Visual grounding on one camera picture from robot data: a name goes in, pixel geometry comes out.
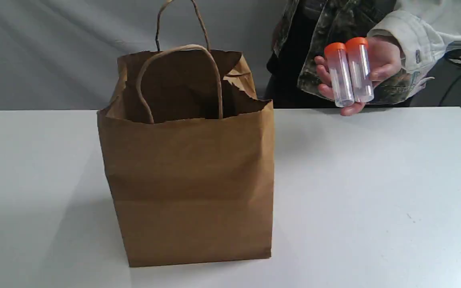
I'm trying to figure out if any person's left forearm white sleeve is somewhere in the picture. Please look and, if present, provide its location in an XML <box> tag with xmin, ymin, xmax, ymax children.
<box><xmin>368</xmin><ymin>0</ymin><xmax>461</xmax><ymax>86</ymax></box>

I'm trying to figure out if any brown paper bag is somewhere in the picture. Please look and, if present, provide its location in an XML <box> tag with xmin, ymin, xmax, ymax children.
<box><xmin>97</xmin><ymin>1</ymin><xmax>275</xmax><ymax>267</ymax></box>

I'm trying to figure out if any person's left hand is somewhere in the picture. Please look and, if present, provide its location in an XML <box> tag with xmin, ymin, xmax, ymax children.
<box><xmin>315</xmin><ymin>35</ymin><xmax>402</xmax><ymax>100</ymax></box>

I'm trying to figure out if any orange-capped clear tube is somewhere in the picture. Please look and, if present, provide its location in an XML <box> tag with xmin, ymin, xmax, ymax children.
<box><xmin>324</xmin><ymin>42</ymin><xmax>355</xmax><ymax>108</ymax></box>
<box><xmin>345</xmin><ymin>38</ymin><xmax>374</xmax><ymax>103</ymax></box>

